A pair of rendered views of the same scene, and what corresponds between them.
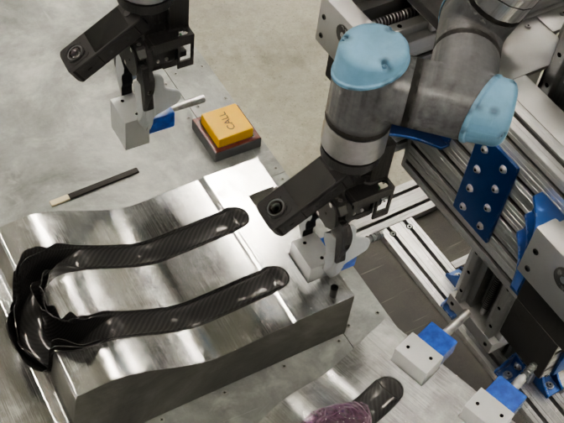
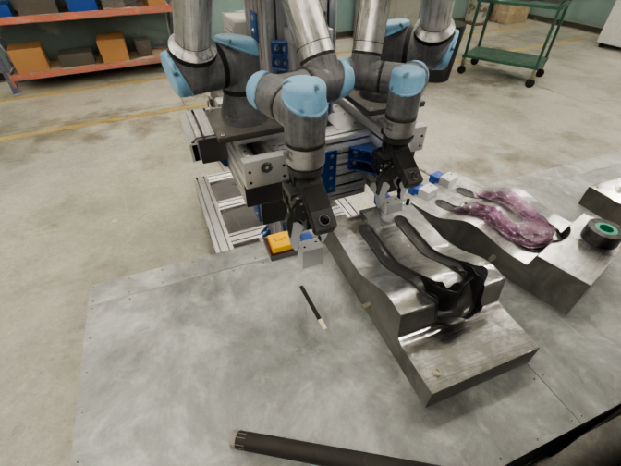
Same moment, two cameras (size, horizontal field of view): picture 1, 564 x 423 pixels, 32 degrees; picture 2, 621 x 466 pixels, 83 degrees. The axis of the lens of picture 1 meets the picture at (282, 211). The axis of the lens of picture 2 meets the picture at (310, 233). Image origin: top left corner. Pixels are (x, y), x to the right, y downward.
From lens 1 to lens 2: 118 cm
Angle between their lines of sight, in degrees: 51
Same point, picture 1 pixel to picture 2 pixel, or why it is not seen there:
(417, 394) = (441, 196)
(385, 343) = (419, 201)
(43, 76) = (208, 334)
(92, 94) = (233, 306)
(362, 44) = (411, 70)
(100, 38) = (321, 202)
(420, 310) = not seen: hidden behind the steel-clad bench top
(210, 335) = (435, 244)
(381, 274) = not seen: hidden behind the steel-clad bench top
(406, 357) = (432, 190)
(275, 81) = not seen: hidden behind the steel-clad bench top
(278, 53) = (81, 320)
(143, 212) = (361, 263)
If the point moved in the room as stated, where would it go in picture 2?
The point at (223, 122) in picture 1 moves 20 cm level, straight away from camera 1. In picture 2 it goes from (281, 240) to (213, 233)
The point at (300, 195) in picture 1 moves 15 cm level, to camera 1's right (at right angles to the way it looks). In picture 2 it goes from (410, 164) to (414, 137)
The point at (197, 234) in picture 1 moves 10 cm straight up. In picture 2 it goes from (373, 245) to (379, 214)
